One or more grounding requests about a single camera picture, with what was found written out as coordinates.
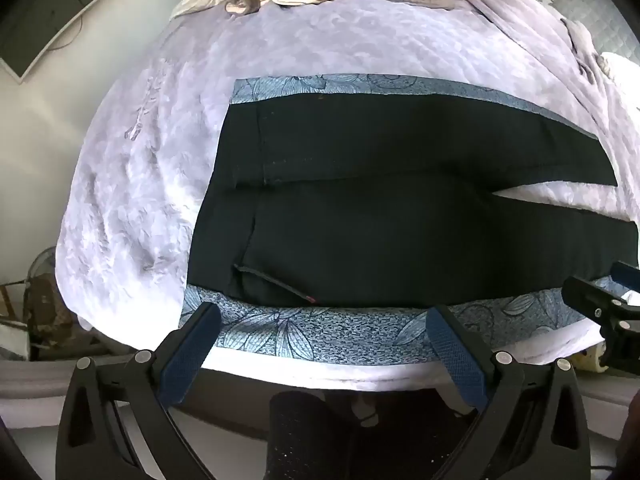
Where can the white framed monitor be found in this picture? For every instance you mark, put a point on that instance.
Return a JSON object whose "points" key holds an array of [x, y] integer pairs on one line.
{"points": [[45, 20]]}

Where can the standing fan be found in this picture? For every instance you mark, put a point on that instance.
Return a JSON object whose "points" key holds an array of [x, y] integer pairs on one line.
{"points": [[46, 270]]}

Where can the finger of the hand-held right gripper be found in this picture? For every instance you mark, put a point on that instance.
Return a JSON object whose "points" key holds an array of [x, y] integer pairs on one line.
{"points": [[587, 295], [622, 345]]}

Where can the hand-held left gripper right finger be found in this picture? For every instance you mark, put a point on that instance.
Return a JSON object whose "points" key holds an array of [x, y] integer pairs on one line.
{"points": [[459, 360]]}

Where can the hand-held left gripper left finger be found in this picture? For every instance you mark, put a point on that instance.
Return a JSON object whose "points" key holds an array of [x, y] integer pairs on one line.
{"points": [[189, 355]]}

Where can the lavender quilted bedspread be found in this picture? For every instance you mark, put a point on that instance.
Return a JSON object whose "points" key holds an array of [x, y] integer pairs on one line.
{"points": [[170, 135]]}

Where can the cream coloured object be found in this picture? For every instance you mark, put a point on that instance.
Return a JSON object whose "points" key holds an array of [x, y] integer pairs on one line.
{"points": [[590, 361]]}

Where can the brown patterned bag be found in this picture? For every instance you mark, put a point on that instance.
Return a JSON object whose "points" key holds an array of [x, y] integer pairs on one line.
{"points": [[50, 320]]}

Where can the black pants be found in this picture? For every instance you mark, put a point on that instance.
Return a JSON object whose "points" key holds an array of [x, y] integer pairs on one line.
{"points": [[375, 210]]}

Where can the blue floral cloth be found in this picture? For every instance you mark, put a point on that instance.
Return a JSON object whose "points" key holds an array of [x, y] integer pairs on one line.
{"points": [[325, 332]]}

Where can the white quilted pillow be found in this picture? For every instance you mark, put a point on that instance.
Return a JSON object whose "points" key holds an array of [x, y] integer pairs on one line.
{"points": [[595, 15]]}

